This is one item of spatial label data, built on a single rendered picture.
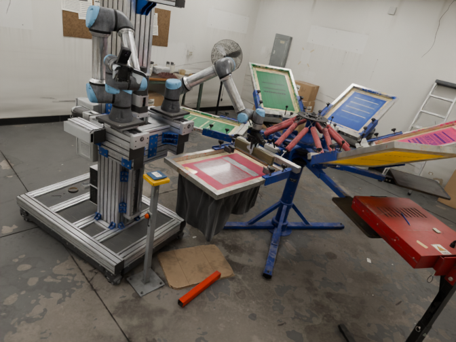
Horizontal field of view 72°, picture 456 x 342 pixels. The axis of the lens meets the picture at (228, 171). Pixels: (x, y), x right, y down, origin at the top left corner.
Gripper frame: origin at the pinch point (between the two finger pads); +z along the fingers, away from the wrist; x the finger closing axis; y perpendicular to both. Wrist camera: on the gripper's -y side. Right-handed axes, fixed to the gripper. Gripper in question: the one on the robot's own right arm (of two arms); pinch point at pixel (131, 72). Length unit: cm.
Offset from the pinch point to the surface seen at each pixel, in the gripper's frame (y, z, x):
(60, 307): 170, -28, 8
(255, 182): 56, 2, -99
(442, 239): 37, 101, -152
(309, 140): 32, -42, -195
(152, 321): 163, 8, -44
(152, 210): 93, -26, -41
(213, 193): 61, 5, -63
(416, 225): 37, 87, -150
